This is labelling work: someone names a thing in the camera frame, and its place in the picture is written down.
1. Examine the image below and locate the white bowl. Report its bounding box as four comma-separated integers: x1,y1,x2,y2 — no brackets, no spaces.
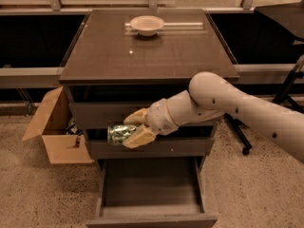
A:
130,15,164,36

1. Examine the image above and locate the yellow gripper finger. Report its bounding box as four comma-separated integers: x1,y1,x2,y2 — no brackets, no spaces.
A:
123,124,156,149
123,108,147,124

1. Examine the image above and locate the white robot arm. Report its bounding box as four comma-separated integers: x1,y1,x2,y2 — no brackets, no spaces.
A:
123,72,304,162

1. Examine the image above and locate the bottom drawer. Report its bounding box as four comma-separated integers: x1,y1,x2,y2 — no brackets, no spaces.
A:
86,157,218,228

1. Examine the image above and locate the middle drawer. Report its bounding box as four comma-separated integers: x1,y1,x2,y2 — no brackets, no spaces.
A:
85,137,214,160

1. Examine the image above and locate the dark drawer cabinet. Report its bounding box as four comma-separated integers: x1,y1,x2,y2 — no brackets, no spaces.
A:
58,9,240,228

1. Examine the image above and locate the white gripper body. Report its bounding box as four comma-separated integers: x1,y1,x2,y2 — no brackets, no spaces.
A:
145,99,178,136

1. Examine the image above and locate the black rolling stand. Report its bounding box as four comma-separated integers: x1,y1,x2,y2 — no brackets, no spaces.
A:
223,54,304,156

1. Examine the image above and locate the drawer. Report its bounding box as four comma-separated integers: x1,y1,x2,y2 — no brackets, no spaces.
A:
86,157,218,228
68,99,230,130
85,137,214,160

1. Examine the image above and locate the dark side table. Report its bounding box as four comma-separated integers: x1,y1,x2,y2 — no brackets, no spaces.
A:
254,1,304,42

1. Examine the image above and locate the top drawer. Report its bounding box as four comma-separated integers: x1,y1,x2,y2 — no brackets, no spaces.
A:
68,99,230,130

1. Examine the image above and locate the open cardboard box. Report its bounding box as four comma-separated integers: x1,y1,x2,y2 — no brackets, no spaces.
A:
23,86,93,164

